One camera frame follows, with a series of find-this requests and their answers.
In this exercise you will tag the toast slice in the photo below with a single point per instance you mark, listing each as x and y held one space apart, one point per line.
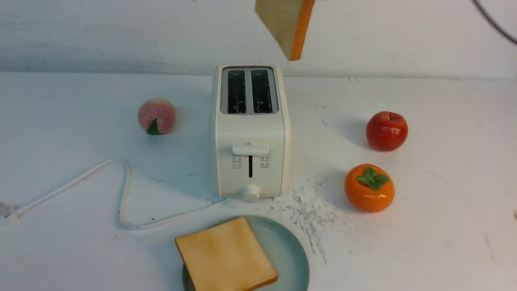
288 22
226 257

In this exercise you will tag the white two-slot toaster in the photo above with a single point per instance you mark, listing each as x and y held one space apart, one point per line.
250 132

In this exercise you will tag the pink peach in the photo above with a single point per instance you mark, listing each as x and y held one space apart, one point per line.
157 116

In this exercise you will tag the light green round plate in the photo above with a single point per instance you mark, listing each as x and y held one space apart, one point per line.
283 249

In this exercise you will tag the orange persimmon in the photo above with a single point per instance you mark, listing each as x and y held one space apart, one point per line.
369 188

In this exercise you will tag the red apple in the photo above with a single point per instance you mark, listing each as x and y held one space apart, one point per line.
386 131

